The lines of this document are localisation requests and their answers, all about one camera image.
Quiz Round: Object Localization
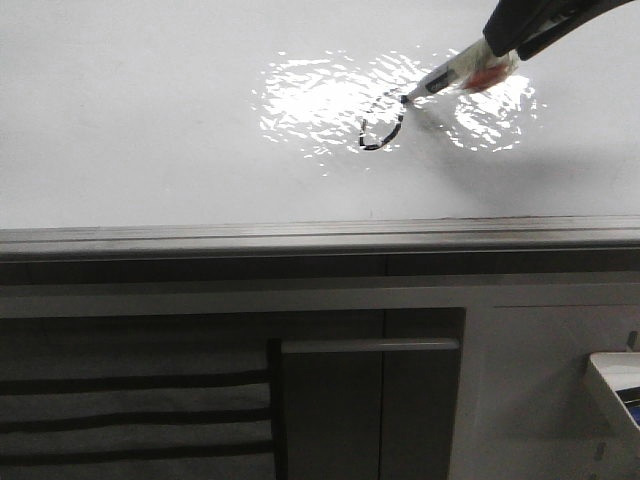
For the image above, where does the white plastic bin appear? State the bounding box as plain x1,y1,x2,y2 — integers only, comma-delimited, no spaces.
584,352,639,455

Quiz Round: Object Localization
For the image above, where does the red magnet taped to marker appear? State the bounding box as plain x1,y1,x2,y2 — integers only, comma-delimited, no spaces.
461,64,512,93

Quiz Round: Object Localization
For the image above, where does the aluminium whiteboard tray rail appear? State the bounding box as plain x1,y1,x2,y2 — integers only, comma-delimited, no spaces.
1,215,639,262

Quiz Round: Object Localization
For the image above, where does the dark grey cabinet panel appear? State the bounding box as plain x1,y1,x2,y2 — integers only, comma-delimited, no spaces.
268,337,460,479

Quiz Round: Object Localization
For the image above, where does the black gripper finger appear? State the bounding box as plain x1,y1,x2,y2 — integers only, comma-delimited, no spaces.
482,0,596,58
516,0,631,61

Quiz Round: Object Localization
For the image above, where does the white whiteboard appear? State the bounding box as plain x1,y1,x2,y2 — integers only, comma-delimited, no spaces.
1,1,639,229

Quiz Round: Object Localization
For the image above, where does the white whiteboard marker pen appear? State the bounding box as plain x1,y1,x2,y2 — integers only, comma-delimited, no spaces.
400,38,520,105

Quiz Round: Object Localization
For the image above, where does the grey striped fabric organiser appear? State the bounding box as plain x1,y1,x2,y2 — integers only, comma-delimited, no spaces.
1,347,276,479

